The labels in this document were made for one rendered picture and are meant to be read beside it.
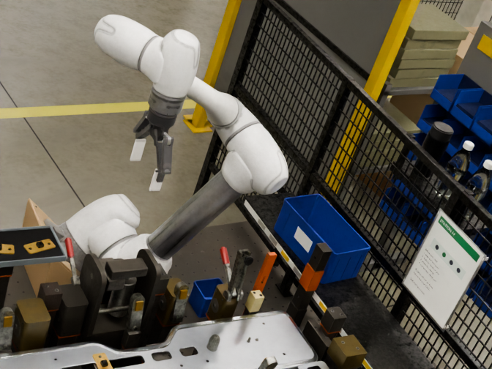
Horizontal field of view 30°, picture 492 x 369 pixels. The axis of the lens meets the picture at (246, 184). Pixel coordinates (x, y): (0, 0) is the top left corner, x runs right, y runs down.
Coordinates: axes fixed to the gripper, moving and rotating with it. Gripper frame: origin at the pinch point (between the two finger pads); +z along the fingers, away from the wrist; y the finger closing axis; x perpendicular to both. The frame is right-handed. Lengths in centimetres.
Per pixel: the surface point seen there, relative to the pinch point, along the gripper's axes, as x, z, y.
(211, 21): 259, 146, -381
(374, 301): 87, 43, 19
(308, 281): 64, 39, 10
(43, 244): -21.0, 28.9, -6.6
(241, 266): 35.7, 30.0, 9.5
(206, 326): 25, 46, 16
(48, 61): 103, 146, -313
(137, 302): 2.0, 37.0, 12.1
